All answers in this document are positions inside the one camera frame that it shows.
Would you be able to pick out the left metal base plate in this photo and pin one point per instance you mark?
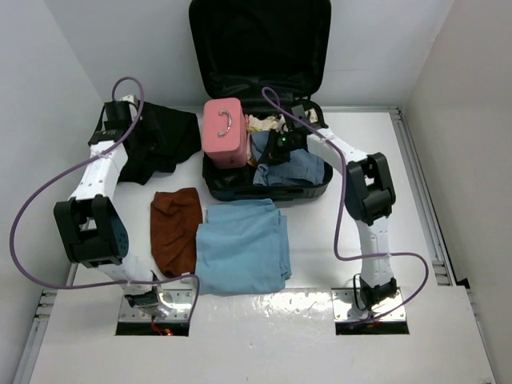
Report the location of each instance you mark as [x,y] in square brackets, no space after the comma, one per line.
[163,306]

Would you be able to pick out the aluminium frame rail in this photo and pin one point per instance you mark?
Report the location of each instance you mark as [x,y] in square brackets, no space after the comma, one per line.
[438,253]

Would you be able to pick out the brown terry towel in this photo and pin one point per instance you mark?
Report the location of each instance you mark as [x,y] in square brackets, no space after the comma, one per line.
[174,221]

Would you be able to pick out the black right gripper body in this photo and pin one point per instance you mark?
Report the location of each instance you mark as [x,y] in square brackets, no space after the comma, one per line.
[281,146]

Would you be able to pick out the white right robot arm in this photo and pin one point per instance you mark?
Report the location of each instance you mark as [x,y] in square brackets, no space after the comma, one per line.
[367,196]

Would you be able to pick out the pink cosmetic case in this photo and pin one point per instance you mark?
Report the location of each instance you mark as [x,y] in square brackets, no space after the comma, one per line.
[224,135]

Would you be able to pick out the dinosaur print white cloth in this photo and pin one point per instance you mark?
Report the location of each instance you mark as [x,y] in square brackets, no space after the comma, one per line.
[254,124]

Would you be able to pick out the grey-blue cloth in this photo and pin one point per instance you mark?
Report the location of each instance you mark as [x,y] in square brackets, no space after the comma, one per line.
[296,168]

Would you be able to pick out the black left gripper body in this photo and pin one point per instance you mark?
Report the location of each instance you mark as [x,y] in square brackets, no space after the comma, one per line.
[149,139]

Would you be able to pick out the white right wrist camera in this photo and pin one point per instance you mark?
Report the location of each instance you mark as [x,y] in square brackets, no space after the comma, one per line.
[312,115]

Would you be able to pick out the light blue cloth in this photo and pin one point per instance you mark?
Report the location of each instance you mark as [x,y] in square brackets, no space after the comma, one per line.
[243,248]

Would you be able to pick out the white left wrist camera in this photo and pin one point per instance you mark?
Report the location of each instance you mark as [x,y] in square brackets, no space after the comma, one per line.
[131,99]

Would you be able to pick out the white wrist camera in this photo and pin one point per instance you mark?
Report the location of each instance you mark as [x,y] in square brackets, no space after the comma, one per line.
[131,99]
[312,115]

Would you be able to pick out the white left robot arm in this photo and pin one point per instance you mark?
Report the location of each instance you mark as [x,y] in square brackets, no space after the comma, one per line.
[91,230]

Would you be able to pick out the black hard-shell suitcase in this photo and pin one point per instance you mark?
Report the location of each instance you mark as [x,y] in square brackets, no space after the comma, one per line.
[243,46]

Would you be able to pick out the black garment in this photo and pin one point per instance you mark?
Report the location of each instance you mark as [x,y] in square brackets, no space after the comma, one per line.
[184,141]

